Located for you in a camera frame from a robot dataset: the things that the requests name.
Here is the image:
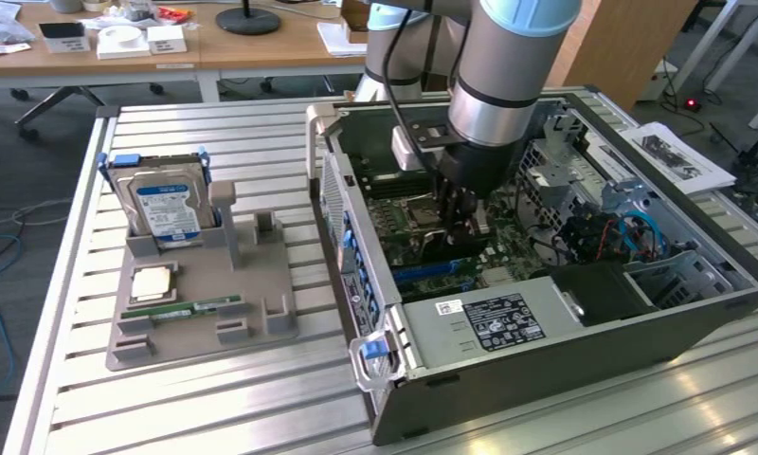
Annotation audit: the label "grey metal disk bay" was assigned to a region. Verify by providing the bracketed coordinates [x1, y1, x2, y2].
[624, 250, 734, 309]

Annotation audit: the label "small white box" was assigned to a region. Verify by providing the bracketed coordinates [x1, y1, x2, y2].
[145, 24, 188, 55]

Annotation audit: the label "grey plastic parts rack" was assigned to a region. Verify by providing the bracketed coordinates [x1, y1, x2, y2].
[105, 179, 300, 372]

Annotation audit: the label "perforated metal disk bay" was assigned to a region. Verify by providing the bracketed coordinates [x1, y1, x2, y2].
[517, 106, 614, 224]

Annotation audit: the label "white floor cable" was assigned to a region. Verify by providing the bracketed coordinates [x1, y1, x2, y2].
[0, 198, 70, 227]

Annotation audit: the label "green motherboard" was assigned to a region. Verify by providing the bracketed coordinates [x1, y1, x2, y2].
[350, 155, 568, 304]

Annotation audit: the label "graphics card with black fan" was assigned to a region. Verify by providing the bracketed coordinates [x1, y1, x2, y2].
[404, 222, 492, 269]

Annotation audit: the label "open grey PC case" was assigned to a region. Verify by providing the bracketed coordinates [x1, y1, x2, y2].
[305, 84, 758, 447]

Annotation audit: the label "blue expansion slot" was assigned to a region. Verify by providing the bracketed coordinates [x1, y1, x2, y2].
[392, 260, 456, 282]

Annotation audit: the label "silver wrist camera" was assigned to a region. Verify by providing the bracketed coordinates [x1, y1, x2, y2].
[389, 126, 428, 172]

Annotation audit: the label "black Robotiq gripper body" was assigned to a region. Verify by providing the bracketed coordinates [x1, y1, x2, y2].
[438, 140, 517, 196]

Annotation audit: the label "wooden cabinet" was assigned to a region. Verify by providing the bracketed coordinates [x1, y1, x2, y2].
[542, 0, 700, 110]

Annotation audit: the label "printed paper sheets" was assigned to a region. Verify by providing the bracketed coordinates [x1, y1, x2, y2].
[618, 121, 738, 195]

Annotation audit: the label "black desk leg with casters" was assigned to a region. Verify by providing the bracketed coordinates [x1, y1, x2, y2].
[14, 84, 109, 141]

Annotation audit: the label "grey power supply unit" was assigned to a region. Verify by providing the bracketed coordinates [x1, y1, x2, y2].
[401, 277, 586, 371]

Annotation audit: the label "white paper stack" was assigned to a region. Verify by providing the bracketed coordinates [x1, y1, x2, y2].
[316, 19, 372, 58]

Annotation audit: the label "hard disk with blue label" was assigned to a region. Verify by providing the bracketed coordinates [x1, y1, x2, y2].
[96, 151, 221, 244]

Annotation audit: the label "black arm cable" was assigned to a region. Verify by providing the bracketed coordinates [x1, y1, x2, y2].
[381, 0, 444, 191]

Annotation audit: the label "black round lamp base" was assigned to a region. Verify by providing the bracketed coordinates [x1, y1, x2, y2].
[213, 0, 282, 36]

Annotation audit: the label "CPU with silver lid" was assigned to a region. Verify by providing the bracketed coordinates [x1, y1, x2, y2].
[129, 265, 180, 303]

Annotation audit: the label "CPU socket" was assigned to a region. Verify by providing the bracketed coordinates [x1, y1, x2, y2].
[402, 194, 444, 232]

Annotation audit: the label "green RAM stick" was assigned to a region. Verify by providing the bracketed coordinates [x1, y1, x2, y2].
[120, 295, 241, 319]

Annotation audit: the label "blue wire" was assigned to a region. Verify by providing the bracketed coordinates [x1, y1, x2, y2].
[618, 210, 672, 262]

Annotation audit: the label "white boxes on desk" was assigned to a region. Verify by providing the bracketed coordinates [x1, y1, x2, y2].
[96, 26, 152, 61]

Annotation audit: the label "white box with black top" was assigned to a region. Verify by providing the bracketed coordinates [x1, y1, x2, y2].
[37, 22, 92, 54]

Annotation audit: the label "wooden desk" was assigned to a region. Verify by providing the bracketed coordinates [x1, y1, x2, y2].
[0, 0, 545, 91]

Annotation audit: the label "clear plastic bag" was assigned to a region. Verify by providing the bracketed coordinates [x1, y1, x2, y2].
[0, 0, 37, 44]

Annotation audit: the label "red wire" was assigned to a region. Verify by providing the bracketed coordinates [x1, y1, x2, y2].
[597, 217, 616, 260]

